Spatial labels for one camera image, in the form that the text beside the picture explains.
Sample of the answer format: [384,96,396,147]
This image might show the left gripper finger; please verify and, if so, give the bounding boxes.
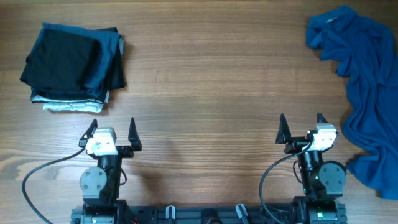
[128,117,142,151]
[79,119,98,142]

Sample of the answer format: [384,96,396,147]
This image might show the blue polo shirt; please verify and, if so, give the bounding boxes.
[306,6,397,200]

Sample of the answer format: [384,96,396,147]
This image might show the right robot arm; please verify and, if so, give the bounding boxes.
[275,113,348,224]

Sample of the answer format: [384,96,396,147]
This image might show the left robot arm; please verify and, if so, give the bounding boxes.
[70,118,142,224]

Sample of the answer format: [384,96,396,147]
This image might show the white folded garment at bottom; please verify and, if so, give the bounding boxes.
[30,90,109,113]

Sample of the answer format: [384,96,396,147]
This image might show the black folded garment underneath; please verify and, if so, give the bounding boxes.
[87,29,125,96]

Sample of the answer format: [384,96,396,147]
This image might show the black folded garment on top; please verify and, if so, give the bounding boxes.
[20,29,100,91]

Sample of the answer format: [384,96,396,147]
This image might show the dark blue folded garment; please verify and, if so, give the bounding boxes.
[20,23,121,101]

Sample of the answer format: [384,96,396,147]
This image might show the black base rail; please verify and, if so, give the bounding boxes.
[70,203,347,224]

